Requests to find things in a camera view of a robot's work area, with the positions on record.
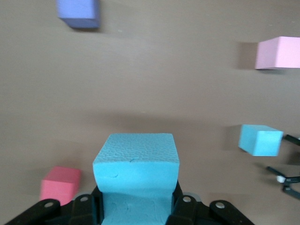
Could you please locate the pink foam block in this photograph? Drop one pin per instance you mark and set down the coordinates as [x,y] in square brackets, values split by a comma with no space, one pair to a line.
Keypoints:
[279,52]

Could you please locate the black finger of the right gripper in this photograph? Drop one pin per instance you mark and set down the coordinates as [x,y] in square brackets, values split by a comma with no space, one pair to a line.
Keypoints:
[291,184]
[293,139]

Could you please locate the purple foam block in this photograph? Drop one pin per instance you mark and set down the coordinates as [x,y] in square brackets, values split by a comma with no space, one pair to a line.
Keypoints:
[77,11]

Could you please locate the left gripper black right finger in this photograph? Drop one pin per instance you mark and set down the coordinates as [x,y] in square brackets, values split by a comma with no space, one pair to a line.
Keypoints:
[187,211]

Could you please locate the light blue foam block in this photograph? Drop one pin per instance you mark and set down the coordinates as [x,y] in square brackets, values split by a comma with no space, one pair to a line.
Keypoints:
[136,164]
[260,140]

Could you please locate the brown table cover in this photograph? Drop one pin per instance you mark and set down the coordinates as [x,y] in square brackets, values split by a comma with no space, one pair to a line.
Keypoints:
[140,82]

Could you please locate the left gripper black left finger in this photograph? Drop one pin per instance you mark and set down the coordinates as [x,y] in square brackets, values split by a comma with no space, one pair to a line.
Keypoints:
[77,211]

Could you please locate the red foam block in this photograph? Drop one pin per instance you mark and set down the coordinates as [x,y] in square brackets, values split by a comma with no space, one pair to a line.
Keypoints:
[58,185]

